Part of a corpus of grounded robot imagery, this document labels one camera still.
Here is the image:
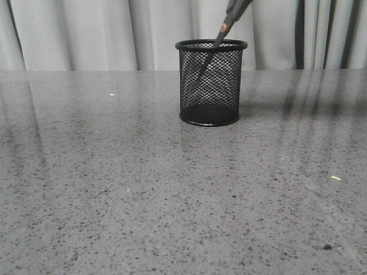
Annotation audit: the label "black mesh metal bucket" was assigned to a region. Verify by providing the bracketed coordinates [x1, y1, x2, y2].
[175, 39, 247, 127]

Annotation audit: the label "orange and grey scissors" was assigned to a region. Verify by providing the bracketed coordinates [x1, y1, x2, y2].
[197, 0, 253, 83]

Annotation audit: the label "grey pleated curtain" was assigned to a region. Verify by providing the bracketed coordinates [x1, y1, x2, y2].
[1, 1, 366, 71]

